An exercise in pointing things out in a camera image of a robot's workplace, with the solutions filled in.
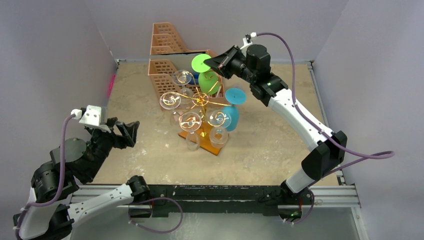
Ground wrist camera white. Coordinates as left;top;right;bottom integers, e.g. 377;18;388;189
71;105;111;133
240;32;257;50

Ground gold wire wine glass rack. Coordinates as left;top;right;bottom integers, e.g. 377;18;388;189
179;72;227;120

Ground tall clear flute glass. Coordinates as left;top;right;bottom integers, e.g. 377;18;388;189
178;111;202;152

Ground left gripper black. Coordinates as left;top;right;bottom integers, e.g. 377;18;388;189
84;116;139;180

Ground clear wine glass hanging front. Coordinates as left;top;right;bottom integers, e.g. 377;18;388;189
206;109;232;149

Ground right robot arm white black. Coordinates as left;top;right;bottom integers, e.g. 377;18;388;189
203;44;347;204

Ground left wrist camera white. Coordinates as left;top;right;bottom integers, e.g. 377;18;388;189
71;105;111;133

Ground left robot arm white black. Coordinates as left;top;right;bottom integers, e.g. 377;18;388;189
13;117;150;240

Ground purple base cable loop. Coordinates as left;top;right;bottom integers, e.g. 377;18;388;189
127;197;184;234

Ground clear wine glass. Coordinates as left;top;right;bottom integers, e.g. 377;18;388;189
159;91;181;110
206;109;232;149

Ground small clear goblet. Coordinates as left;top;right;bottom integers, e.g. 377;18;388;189
172;69;194;100

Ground green plastic goblet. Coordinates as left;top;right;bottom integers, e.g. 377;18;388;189
191;53;221;95

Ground wooden rack base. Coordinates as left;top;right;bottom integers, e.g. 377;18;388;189
178;123;224;156

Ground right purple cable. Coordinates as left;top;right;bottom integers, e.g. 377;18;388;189
255;32;396;188

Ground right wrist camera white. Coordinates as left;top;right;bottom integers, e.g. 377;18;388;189
240;32;257;50

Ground grey white document folder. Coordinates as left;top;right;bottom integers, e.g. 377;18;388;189
149;52;202;73

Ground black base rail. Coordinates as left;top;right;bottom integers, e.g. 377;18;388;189
126;175;313;220

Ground blue plastic goblet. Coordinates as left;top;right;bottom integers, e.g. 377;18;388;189
222;87;247;132

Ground pink plastic file organizer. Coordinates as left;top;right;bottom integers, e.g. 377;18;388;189
148;22;217;98

